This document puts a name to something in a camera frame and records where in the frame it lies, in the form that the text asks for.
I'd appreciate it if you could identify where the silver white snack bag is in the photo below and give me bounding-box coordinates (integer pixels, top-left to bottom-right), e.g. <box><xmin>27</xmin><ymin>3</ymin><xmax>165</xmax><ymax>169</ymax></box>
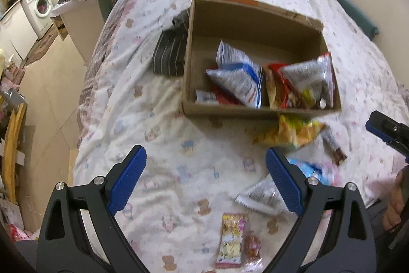
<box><xmin>235</xmin><ymin>175</ymin><xmax>288</xmax><ymax>216</ymax></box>

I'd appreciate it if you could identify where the blue yellow snack bag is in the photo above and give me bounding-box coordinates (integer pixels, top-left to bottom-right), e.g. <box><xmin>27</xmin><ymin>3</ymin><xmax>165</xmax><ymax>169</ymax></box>
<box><xmin>288</xmin><ymin>159</ymin><xmax>328</xmax><ymax>185</ymax></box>

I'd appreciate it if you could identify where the pink snack pouch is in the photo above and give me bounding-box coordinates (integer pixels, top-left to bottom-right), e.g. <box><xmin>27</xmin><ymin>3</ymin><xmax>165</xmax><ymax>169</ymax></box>
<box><xmin>320</xmin><ymin>162</ymin><xmax>340</xmax><ymax>186</ymax></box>

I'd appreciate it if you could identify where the yellow chip bag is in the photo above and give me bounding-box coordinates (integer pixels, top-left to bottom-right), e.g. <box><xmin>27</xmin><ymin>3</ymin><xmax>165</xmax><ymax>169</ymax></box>
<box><xmin>253</xmin><ymin>115</ymin><xmax>326</xmax><ymax>150</ymax></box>

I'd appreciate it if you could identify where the brown chocolate bar wrapper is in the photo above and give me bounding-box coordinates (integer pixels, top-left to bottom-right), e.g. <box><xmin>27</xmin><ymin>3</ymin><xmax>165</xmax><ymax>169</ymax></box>
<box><xmin>321</xmin><ymin>127</ymin><xmax>347</xmax><ymax>166</ymax></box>

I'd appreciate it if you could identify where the cartoon bear candy packet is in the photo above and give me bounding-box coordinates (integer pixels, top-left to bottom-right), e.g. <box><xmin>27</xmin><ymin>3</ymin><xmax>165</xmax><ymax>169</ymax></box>
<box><xmin>215</xmin><ymin>213</ymin><xmax>248</xmax><ymax>269</ymax></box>

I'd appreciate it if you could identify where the clear small snack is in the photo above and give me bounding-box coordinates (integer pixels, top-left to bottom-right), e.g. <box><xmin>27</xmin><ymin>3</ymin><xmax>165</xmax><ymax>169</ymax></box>
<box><xmin>243</xmin><ymin>231</ymin><xmax>264</xmax><ymax>272</ymax></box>

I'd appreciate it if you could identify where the large red snack bag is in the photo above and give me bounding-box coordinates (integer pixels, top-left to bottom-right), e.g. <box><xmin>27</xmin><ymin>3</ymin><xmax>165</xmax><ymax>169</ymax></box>
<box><xmin>267</xmin><ymin>62</ymin><xmax>302</xmax><ymax>109</ymax></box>

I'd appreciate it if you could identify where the orange brown snack packet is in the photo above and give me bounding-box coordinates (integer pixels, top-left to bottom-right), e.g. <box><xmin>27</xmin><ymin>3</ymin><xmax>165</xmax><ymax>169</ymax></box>
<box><xmin>263</xmin><ymin>65</ymin><xmax>279</xmax><ymax>109</ymax></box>

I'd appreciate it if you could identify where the red sauce packet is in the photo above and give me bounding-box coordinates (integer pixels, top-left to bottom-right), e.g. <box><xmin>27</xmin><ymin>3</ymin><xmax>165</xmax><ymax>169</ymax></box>
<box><xmin>211</xmin><ymin>83</ymin><xmax>242</xmax><ymax>105</ymax></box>

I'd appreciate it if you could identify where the white snack bar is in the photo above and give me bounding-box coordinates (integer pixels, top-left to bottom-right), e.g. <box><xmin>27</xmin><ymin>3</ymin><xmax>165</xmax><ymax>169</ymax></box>
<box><xmin>196</xmin><ymin>90</ymin><xmax>219</xmax><ymax>105</ymax></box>

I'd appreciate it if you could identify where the blue white snack bag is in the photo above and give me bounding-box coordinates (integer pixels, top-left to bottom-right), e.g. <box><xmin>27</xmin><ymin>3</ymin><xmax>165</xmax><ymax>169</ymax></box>
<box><xmin>206</xmin><ymin>40</ymin><xmax>263</xmax><ymax>109</ymax></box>

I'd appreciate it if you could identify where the white red-edged snack bag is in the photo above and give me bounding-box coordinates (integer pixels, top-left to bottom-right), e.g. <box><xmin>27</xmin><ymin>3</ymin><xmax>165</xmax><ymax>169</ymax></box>
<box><xmin>278</xmin><ymin>53</ymin><xmax>335</xmax><ymax>110</ymax></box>

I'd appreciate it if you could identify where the person's right hand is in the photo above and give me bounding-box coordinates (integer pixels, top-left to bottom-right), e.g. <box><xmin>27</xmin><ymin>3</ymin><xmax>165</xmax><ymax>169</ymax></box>
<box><xmin>383</xmin><ymin>170</ymin><xmax>405</xmax><ymax>231</ymax></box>

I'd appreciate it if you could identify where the white patterned bed quilt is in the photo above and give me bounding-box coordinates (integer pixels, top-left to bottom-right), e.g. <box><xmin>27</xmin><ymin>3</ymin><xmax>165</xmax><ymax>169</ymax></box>
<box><xmin>73</xmin><ymin>0</ymin><xmax>408</xmax><ymax>272</ymax></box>

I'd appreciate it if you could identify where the wooden drying rack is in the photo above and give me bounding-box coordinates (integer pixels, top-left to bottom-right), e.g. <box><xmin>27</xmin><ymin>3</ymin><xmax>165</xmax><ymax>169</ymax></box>
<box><xmin>1</xmin><ymin>91</ymin><xmax>27</xmax><ymax>204</ymax></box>

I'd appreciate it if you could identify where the dark striped cloth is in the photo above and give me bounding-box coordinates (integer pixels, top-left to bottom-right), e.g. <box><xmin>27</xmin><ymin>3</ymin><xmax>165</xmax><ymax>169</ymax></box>
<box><xmin>152</xmin><ymin>8</ymin><xmax>191</xmax><ymax>76</ymax></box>

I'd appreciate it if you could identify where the brown cardboard box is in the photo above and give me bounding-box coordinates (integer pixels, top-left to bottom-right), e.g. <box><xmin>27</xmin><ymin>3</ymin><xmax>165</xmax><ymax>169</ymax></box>
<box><xmin>182</xmin><ymin>0</ymin><xmax>342</xmax><ymax>119</ymax></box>

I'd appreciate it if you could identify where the brown door mat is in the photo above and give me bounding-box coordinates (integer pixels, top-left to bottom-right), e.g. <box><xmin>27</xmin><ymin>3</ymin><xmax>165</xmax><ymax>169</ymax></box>
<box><xmin>23</xmin><ymin>25</ymin><xmax>58</xmax><ymax>67</ymax></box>

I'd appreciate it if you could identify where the white kitchen cabinet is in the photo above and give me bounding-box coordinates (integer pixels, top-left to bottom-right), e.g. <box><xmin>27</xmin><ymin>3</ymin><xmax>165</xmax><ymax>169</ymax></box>
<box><xmin>1</xmin><ymin>2</ymin><xmax>37</xmax><ymax>61</ymax></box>

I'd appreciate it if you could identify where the white washing machine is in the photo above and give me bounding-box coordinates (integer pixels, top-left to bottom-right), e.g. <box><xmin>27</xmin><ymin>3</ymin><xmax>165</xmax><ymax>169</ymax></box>
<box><xmin>21</xmin><ymin>0</ymin><xmax>53</xmax><ymax>40</ymax></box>

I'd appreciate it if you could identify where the teal cushion by wall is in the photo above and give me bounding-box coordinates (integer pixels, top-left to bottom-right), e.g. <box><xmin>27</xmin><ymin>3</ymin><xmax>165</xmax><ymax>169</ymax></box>
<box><xmin>336</xmin><ymin>0</ymin><xmax>380</xmax><ymax>41</ymax></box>

